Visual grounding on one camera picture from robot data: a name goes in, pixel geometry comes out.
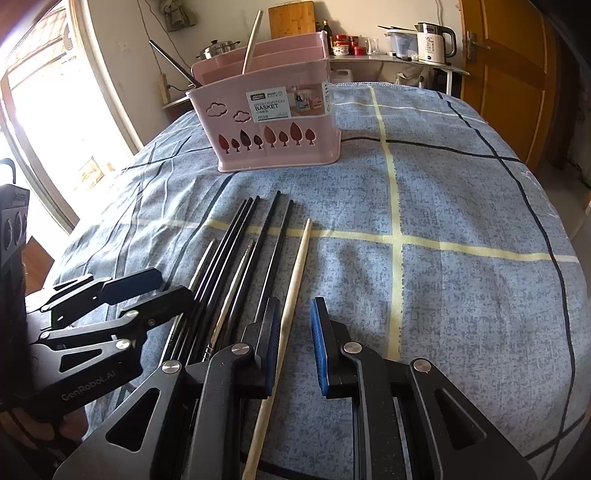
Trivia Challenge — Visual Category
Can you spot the white electric kettle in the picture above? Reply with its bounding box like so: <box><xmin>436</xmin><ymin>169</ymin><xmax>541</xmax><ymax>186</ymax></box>
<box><xmin>416</xmin><ymin>21</ymin><xmax>458</xmax><ymax>66</ymax></box>

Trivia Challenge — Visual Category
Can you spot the wooden door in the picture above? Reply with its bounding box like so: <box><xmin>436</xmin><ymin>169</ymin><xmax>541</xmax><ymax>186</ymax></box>
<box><xmin>459</xmin><ymin>0</ymin><xmax>571</xmax><ymax>172</ymax></box>

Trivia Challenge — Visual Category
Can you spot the beige curtain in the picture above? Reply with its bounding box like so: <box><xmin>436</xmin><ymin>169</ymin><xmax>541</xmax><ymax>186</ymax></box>
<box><xmin>159</xmin><ymin>0</ymin><xmax>191</xmax><ymax>33</ymax></box>

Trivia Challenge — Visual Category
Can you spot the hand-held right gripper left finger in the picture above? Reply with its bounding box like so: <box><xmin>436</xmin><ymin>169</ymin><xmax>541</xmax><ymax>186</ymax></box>
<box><xmin>53</xmin><ymin>298</ymin><xmax>282</xmax><ymax>480</ymax></box>

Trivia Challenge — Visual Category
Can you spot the blue water filter pitcher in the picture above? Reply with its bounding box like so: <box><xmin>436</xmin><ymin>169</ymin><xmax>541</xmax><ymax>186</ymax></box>
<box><xmin>385</xmin><ymin>28</ymin><xmax>421</xmax><ymax>59</ymax></box>

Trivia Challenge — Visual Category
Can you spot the metal chopstick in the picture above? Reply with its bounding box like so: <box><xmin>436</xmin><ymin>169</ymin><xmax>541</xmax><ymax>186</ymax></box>
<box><xmin>203</xmin><ymin>239</ymin><xmax>254</xmax><ymax>365</ymax></box>
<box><xmin>171</xmin><ymin>239</ymin><xmax>216</xmax><ymax>344</ymax></box>

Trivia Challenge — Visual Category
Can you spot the wooden cutting board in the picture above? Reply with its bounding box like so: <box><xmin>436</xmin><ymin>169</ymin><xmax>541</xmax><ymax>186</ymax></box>
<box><xmin>269</xmin><ymin>0</ymin><xmax>316</xmax><ymax>40</ymax></box>

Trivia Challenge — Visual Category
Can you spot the steel steamer pot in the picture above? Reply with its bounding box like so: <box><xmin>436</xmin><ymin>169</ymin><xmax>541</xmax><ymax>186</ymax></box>
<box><xmin>196</xmin><ymin>39</ymin><xmax>242</xmax><ymax>61</ymax></box>

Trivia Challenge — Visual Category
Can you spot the person's left hand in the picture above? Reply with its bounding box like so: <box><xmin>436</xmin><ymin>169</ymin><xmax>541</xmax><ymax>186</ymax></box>
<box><xmin>58</xmin><ymin>405</ymin><xmax>90</xmax><ymax>439</ymax></box>

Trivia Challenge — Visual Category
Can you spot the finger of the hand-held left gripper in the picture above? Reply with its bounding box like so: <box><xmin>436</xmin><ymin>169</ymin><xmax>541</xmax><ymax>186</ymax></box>
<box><xmin>28</xmin><ymin>285</ymin><xmax>195</xmax><ymax>358</ymax></box>
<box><xmin>48</xmin><ymin>269</ymin><xmax>161</xmax><ymax>325</ymax></box>

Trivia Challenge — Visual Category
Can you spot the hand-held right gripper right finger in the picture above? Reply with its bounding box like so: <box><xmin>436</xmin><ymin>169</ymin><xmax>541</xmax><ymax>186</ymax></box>
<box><xmin>311</xmin><ymin>296</ymin><xmax>539</xmax><ymax>480</ymax></box>

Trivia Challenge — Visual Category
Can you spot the pink plastic chopstick basket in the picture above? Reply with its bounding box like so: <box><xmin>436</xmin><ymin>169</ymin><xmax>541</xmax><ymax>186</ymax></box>
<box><xmin>185</xmin><ymin>31</ymin><xmax>342</xmax><ymax>174</ymax></box>

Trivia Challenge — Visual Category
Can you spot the metal kitchen table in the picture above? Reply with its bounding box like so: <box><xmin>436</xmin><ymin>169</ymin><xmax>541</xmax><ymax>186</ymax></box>
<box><xmin>329</xmin><ymin>52</ymin><xmax>472</xmax><ymax>95</ymax></box>

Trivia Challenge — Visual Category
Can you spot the metal door handle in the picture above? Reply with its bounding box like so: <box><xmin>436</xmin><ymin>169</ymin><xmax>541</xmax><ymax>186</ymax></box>
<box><xmin>466</xmin><ymin>31</ymin><xmax>491</xmax><ymax>60</ymax></box>

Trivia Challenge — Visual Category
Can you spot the large window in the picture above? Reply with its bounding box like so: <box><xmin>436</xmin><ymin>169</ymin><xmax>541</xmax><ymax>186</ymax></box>
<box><xmin>0</xmin><ymin>0</ymin><xmax>155</xmax><ymax>232</ymax></box>

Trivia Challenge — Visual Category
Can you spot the pale wooden chopstick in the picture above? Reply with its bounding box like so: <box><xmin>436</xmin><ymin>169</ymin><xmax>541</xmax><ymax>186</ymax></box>
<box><xmin>241</xmin><ymin>9</ymin><xmax>264</xmax><ymax>75</ymax></box>
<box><xmin>242</xmin><ymin>219</ymin><xmax>313</xmax><ymax>480</ymax></box>

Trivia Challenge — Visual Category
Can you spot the blue plaid blanket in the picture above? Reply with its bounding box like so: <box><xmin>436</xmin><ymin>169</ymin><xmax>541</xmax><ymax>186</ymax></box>
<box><xmin>46</xmin><ymin>80</ymin><xmax>583</xmax><ymax>480</ymax></box>

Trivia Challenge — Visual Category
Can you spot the person's left forearm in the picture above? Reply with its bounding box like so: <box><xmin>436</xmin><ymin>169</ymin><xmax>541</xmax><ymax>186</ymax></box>
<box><xmin>0</xmin><ymin>413</ymin><xmax>86</xmax><ymax>480</ymax></box>

